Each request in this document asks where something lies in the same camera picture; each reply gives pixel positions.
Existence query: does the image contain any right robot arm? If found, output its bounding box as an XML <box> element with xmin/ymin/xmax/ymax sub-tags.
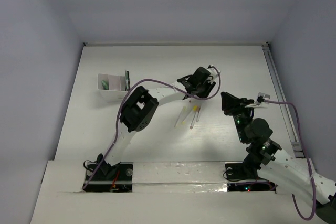
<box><xmin>221</xmin><ymin>92</ymin><xmax>335</xmax><ymax>223</ymax></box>

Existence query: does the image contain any green correction tape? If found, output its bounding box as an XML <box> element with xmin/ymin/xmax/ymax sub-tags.
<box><xmin>101</xmin><ymin>80</ymin><xmax>109</xmax><ymax>90</ymax></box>

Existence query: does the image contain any white foam front board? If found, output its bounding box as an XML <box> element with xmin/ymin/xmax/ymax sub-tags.
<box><xmin>32</xmin><ymin>160</ymin><xmax>302</xmax><ymax>223</ymax></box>

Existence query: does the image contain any green ink pen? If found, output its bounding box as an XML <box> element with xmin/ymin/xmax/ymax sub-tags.
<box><xmin>125</xmin><ymin>70</ymin><xmax>131</xmax><ymax>91</ymax></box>

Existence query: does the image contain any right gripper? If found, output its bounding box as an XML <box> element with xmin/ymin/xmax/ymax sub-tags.
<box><xmin>221</xmin><ymin>91</ymin><xmax>255</xmax><ymax>143</ymax></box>

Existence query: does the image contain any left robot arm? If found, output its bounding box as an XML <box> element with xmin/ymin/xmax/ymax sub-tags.
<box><xmin>85</xmin><ymin>65</ymin><xmax>221</xmax><ymax>183</ymax></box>

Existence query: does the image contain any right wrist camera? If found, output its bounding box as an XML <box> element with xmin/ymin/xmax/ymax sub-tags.
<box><xmin>245</xmin><ymin>92</ymin><xmax>271</xmax><ymax>109</ymax></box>

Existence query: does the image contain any white divided container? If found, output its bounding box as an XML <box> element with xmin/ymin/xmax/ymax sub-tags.
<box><xmin>97</xmin><ymin>72</ymin><xmax>128</xmax><ymax>103</ymax></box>

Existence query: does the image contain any pink white marker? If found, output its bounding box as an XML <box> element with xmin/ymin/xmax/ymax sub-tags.
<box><xmin>190</xmin><ymin>106</ymin><xmax>199</xmax><ymax>130</ymax></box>

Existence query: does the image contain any aluminium side rail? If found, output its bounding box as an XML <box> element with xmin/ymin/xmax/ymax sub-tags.
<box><xmin>262</xmin><ymin>45</ymin><xmax>305</xmax><ymax>158</ymax></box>

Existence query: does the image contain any yellow-green highlighter pen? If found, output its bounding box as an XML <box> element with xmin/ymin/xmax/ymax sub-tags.
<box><xmin>174</xmin><ymin>106</ymin><xmax>186</xmax><ymax>128</ymax></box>

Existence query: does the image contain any orange banded white marker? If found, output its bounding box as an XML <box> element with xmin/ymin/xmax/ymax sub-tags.
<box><xmin>196</xmin><ymin>106</ymin><xmax>202</xmax><ymax>122</ymax></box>

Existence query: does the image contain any yellow marker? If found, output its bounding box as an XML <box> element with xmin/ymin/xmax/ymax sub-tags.
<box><xmin>181</xmin><ymin>106</ymin><xmax>197</xmax><ymax>124</ymax></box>

